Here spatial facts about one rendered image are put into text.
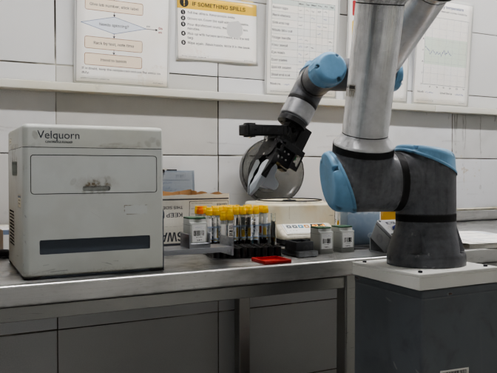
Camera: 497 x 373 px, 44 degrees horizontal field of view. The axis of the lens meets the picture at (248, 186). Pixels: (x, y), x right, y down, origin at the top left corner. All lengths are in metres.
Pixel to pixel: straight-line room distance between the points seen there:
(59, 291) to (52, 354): 0.76
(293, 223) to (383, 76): 0.76
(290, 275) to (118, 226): 0.40
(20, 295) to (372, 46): 0.78
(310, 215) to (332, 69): 0.55
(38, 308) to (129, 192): 0.28
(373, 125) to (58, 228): 0.63
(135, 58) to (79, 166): 0.78
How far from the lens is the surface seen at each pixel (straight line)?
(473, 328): 1.25
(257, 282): 1.38
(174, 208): 1.63
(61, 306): 1.28
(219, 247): 1.38
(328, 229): 1.59
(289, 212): 1.77
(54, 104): 1.91
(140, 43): 1.99
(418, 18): 1.28
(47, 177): 1.25
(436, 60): 2.61
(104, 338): 2.00
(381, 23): 1.12
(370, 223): 1.71
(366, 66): 1.12
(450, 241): 1.22
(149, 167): 1.30
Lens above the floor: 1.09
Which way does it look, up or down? 2 degrees down
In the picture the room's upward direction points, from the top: straight up
